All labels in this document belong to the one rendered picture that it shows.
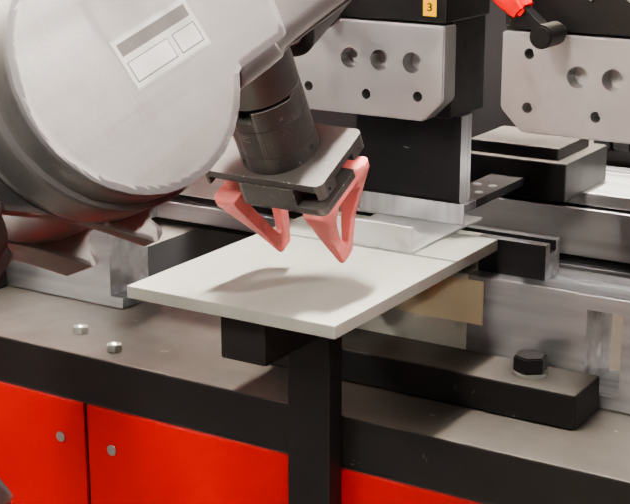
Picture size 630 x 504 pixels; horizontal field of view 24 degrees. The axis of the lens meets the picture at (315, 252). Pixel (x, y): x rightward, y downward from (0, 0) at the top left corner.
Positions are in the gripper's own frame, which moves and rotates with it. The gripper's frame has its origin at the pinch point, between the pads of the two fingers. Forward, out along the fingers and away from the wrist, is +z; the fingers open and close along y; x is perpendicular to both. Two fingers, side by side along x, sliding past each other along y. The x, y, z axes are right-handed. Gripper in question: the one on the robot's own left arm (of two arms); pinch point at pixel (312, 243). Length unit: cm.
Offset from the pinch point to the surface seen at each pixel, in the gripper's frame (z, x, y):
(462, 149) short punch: 4.6, -17.9, -3.4
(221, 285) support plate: -0.6, 6.3, 4.3
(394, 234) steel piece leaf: 5.2, -7.4, -2.1
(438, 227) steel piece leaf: 10.0, -13.8, -2.0
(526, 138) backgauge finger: 18.6, -36.3, 0.8
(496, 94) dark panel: 33, -60, 17
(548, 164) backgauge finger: 18.1, -32.3, -3.2
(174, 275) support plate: -0.5, 6.2, 8.8
